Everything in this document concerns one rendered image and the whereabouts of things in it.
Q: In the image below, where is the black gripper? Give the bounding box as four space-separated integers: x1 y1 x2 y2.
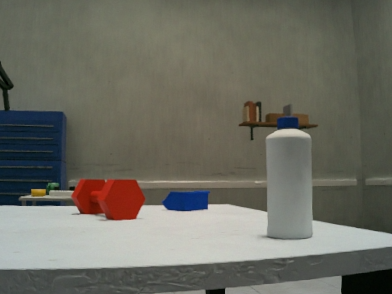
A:
0 61 14 112

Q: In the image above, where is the white plastic bottle with blue cap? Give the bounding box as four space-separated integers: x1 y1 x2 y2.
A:
266 117 313 240

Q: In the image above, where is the red dumbbell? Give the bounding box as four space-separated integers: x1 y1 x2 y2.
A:
71 179 145 221

